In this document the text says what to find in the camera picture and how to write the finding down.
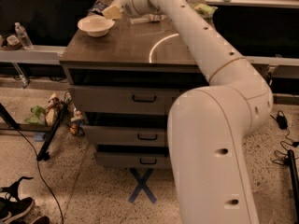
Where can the yellow-beige gripper body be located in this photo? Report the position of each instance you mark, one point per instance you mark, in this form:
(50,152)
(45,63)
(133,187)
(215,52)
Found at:
(127,6)

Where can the blue rxbar blueberry wrapper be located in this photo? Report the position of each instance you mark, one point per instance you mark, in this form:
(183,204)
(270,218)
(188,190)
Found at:
(98,8)

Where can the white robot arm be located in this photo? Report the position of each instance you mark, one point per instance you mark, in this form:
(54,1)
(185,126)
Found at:
(206,126)

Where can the white paper bowl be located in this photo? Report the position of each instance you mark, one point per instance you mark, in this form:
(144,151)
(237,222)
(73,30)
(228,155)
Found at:
(95,25)

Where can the brown bowl with items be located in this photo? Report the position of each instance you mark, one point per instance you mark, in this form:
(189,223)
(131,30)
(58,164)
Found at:
(9,42)

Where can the clear plastic water bottle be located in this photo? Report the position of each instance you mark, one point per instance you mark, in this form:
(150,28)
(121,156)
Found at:
(147,18)

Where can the grey drawer cabinet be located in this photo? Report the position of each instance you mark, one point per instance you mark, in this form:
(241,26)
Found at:
(147,55)

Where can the green chip bag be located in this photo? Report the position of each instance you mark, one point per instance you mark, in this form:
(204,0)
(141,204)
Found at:
(205,11)

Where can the top grey drawer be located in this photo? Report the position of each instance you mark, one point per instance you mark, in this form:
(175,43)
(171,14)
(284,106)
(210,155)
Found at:
(123,100)

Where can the grey drawer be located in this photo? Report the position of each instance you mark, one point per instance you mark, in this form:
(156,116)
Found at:
(123,100)
(125,136)
(130,160)

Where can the small water bottle on ledge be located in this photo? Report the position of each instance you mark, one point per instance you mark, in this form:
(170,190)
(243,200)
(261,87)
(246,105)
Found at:
(23,36)

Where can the brown snack bag floor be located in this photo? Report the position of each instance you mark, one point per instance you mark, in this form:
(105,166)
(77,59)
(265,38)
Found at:
(53,109)

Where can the small toy figure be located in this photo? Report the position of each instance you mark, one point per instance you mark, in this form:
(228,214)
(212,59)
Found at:
(76,127)

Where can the middle grey drawer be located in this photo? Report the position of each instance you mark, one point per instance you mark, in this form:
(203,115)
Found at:
(125,136)

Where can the green bag on floor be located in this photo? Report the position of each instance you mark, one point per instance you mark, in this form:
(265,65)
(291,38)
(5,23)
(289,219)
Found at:
(37,116)

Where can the bottom grey drawer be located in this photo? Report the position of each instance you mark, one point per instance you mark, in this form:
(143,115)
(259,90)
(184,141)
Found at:
(130,160)

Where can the blue tape cross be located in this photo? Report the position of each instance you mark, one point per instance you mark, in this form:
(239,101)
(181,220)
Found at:
(142,186)

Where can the black power adapter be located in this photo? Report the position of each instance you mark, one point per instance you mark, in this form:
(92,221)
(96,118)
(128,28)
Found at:
(281,120)

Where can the black curved stand piece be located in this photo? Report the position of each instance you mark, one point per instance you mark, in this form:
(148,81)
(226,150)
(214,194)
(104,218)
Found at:
(12,190)

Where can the black shoe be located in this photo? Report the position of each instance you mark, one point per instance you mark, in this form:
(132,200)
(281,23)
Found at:
(11,211)

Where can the black stand right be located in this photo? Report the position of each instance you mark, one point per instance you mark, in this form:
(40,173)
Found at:
(290,160)

